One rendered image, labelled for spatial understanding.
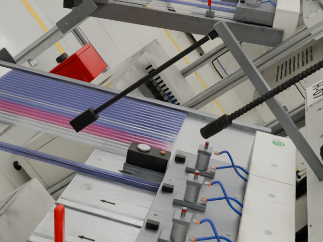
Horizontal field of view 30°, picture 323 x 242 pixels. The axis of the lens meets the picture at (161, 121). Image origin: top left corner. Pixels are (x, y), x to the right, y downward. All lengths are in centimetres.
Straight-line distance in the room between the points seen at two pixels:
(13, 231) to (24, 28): 198
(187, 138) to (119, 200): 31
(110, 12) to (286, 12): 61
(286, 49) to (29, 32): 164
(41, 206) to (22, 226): 10
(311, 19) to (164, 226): 130
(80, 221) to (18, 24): 240
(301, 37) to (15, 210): 110
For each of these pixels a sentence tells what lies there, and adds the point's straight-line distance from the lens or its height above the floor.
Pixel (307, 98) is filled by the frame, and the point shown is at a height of 132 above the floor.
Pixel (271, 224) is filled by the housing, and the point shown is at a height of 126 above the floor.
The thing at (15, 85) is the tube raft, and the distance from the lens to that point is 138.
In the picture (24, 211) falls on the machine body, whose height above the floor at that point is 62.
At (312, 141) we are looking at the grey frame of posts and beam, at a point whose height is 133.
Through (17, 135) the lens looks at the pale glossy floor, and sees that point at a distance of 273.
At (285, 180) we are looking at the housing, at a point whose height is 127.
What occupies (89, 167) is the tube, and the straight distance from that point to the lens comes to 108.
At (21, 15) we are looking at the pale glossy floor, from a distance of 336.
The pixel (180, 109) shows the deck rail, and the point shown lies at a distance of 139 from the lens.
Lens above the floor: 154
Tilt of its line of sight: 22 degrees down
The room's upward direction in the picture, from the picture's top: 58 degrees clockwise
